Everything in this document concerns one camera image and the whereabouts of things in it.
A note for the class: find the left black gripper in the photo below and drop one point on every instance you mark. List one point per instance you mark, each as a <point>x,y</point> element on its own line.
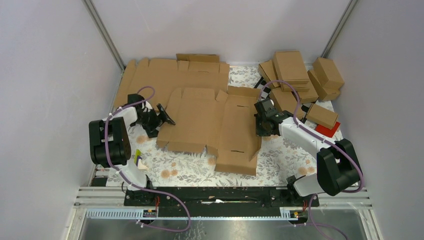
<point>151,130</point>

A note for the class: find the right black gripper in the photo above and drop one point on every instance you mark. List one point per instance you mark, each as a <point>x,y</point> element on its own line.
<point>259,133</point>

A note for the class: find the cardboard box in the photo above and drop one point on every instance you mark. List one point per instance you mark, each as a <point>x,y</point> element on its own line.
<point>324,94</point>
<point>267,71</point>
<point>305,90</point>
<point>290,67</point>
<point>327,73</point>
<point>223,123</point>

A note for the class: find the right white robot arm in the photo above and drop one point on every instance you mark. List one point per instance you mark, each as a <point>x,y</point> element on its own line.
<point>337,165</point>

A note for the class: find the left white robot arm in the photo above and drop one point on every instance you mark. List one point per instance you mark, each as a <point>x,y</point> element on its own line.
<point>109,142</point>

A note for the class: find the folded box on checkerboard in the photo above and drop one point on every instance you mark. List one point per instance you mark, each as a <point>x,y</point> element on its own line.
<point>283,100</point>

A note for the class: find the folded box on red box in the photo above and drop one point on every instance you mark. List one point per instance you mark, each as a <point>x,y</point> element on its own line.
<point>322,116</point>

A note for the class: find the leaning folded cardboard box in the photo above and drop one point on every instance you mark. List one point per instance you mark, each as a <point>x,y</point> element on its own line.
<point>267,71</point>

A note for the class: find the stack of flat cardboard sheets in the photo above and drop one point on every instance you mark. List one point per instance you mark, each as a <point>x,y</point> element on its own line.
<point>159,77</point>

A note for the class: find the floral patterned table mat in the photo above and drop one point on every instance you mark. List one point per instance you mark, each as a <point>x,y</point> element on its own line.
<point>278,159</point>

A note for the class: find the green white small tool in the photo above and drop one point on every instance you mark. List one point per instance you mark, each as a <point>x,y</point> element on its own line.
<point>138,160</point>

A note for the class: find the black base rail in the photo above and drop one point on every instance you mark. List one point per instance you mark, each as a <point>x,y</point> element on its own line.
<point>216,202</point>

